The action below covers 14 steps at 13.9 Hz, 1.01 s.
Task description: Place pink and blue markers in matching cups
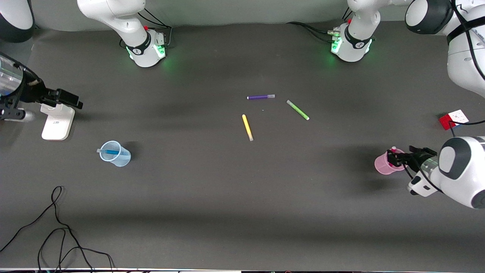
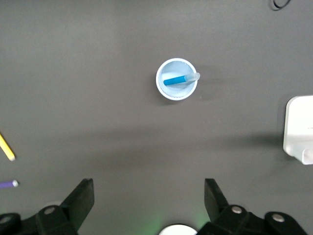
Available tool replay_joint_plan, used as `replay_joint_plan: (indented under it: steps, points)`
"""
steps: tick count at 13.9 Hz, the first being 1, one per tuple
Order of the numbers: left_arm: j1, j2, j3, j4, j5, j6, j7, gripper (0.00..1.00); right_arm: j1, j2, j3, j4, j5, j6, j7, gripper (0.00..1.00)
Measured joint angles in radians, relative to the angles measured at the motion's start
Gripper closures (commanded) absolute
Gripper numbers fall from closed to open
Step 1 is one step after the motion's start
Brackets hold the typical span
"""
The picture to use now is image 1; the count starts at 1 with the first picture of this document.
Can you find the red and white cube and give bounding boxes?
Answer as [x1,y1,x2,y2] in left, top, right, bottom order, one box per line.
[439,110,470,131]

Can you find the black right arm base cables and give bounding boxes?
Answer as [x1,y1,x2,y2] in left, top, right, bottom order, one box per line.
[138,5,173,49]

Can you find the yellow marker pen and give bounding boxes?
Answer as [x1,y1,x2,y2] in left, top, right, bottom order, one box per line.
[242,114,254,142]

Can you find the translucent pink plastic cup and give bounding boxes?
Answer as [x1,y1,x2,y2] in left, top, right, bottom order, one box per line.
[374,149,407,175]

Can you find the translucent blue plastic cup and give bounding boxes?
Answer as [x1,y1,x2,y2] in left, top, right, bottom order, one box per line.
[100,141,131,167]

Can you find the thin black loose cable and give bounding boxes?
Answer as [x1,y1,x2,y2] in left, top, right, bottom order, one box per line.
[0,185,114,272]

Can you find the flat white plastic box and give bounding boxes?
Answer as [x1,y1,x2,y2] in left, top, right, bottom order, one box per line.
[41,103,76,141]

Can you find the black left arm base cables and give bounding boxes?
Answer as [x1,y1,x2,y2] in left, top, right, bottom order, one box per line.
[286,8,355,44]

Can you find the green marker pen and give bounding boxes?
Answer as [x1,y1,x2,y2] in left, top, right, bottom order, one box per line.
[286,100,310,121]

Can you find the black arm base cables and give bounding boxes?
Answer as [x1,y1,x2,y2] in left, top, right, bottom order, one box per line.
[138,5,173,49]
[286,8,355,44]

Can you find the dark grey table mat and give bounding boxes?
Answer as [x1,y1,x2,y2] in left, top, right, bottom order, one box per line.
[0,17,485,271]

